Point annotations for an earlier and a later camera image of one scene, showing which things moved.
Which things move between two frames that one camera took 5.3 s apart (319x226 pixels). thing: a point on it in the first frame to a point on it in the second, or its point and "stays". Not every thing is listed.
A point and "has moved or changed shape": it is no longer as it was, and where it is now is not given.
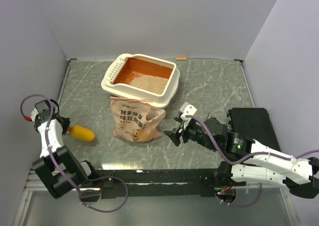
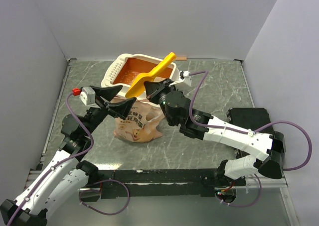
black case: x=254 y=122 stays
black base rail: x=162 y=183 stays
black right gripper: x=175 y=134 to x=152 y=88
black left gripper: x=66 y=124 to x=120 y=108
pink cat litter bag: x=134 y=120 stays
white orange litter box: x=135 y=76 stays
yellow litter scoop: x=80 y=133 has moved or changed shape
